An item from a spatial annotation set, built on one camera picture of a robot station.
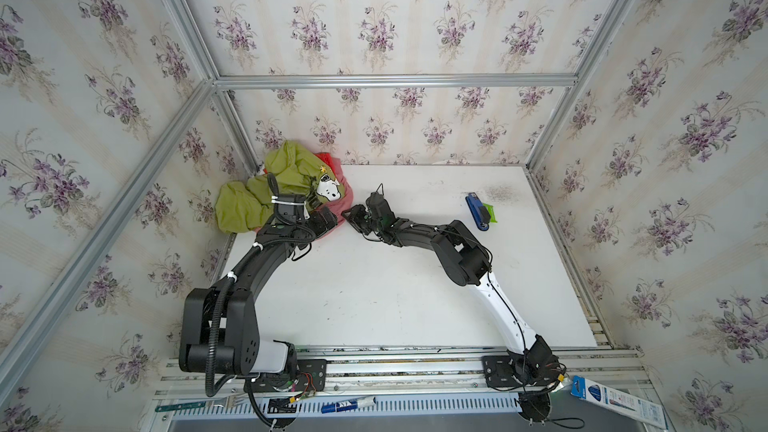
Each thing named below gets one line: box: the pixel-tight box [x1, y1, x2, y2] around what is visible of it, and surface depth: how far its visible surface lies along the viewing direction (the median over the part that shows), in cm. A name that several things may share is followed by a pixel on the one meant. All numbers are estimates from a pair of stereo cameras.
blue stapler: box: [465, 192, 490, 232], surface depth 106 cm
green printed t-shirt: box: [215, 141, 345, 233], surface depth 103 cm
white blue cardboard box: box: [570, 375, 667, 430], surface depth 70 cm
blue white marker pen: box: [321, 396, 376, 413], surface depth 70 cm
